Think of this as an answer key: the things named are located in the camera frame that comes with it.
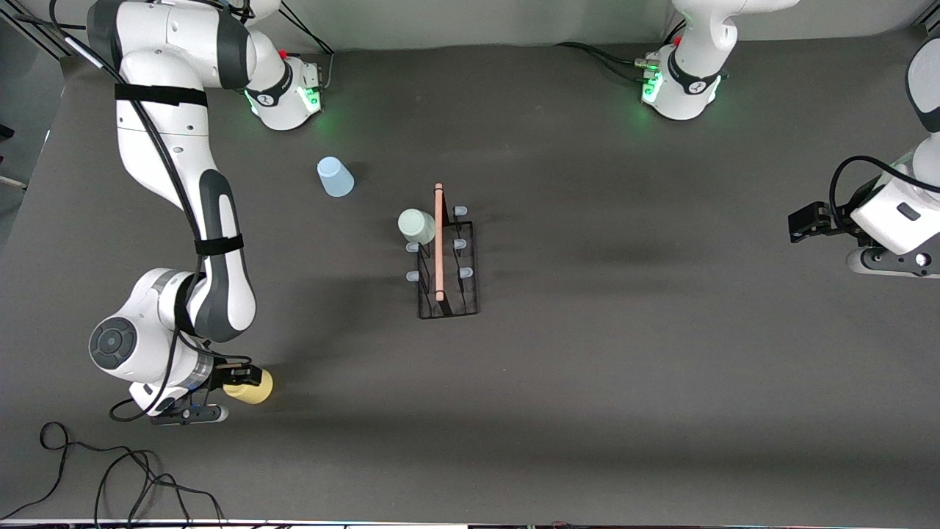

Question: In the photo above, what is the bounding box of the black left arm base cable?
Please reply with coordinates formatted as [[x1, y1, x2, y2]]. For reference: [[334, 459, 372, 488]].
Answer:
[[554, 18, 687, 82]]

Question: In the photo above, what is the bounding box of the black right arm base cable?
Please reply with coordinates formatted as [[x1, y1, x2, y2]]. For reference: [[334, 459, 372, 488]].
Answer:
[[234, 6, 335, 95]]

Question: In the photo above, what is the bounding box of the pale green plastic cup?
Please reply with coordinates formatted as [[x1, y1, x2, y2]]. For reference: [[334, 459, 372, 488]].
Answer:
[[397, 209, 437, 245]]

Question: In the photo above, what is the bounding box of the yellow plastic cup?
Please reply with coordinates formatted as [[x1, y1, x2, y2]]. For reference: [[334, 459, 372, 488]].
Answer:
[[223, 370, 274, 405]]

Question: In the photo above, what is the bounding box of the black arm base cable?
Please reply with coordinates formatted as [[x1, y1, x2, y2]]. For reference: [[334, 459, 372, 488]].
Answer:
[[234, 6, 335, 95], [554, 18, 687, 82]]

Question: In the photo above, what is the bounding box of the black wire cup holder rack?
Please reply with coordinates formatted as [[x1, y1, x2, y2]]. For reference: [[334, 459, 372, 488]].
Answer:
[[406, 183, 480, 320]]

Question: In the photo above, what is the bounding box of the thin black loose cable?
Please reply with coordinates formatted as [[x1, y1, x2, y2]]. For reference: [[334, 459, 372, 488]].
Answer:
[[0, 421, 225, 529]]

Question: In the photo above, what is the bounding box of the dark grey table cloth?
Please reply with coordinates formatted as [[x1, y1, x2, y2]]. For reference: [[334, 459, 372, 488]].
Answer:
[[0, 29, 940, 524]]

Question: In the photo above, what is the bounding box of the light blue plastic cup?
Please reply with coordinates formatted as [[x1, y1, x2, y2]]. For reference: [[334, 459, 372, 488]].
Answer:
[[317, 156, 355, 198]]

